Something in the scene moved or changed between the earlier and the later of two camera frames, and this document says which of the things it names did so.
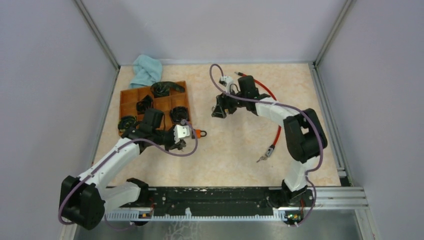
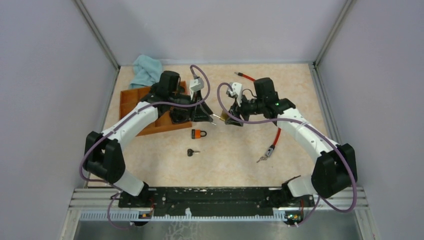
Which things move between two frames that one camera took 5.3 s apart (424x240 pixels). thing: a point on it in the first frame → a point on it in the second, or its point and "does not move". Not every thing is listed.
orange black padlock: [199, 133] does not move
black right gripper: [223, 101] → [236, 109]
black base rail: [210, 198] does not move
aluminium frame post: [91, 23] does not move
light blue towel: [146, 70] does not move
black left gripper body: [170, 141] → [196, 99]
